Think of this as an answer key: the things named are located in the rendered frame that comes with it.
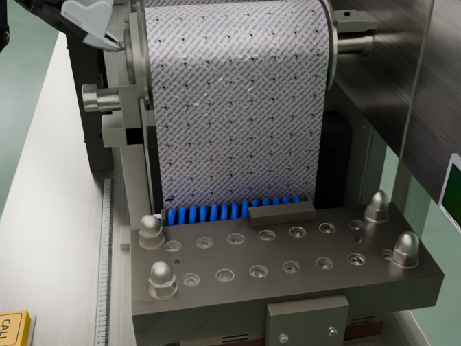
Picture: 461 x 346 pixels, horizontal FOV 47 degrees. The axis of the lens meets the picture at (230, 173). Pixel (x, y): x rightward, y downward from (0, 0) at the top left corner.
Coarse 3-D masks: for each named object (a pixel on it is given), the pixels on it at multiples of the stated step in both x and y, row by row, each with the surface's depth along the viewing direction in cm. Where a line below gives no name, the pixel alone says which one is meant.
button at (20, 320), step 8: (8, 312) 77; (16, 312) 76; (24, 312) 76; (0, 320) 75; (8, 320) 75; (16, 320) 75; (24, 320) 75; (0, 328) 74; (8, 328) 74; (16, 328) 74; (24, 328) 74; (0, 336) 73; (8, 336) 73; (16, 336) 73; (24, 336) 74; (0, 344) 72; (8, 344) 72; (16, 344) 72; (24, 344) 73
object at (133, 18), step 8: (136, 16) 68; (144, 16) 68; (136, 24) 67; (144, 24) 67; (136, 32) 67; (144, 32) 67; (328, 32) 70; (136, 40) 66; (144, 40) 66; (136, 48) 66; (144, 48) 66; (136, 56) 66; (136, 64) 67; (328, 64) 71; (136, 72) 67; (136, 80) 68; (144, 96) 71; (152, 96) 72
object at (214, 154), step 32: (320, 96) 73; (160, 128) 72; (192, 128) 72; (224, 128) 73; (256, 128) 74; (288, 128) 75; (320, 128) 76; (160, 160) 74; (192, 160) 75; (224, 160) 76; (256, 160) 77; (288, 160) 78; (192, 192) 78; (224, 192) 79; (256, 192) 80; (288, 192) 81
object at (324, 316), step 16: (272, 304) 65; (288, 304) 65; (304, 304) 65; (320, 304) 65; (336, 304) 65; (272, 320) 64; (288, 320) 64; (304, 320) 65; (320, 320) 65; (336, 320) 66; (272, 336) 66; (288, 336) 66; (304, 336) 67; (320, 336) 67; (336, 336) 68
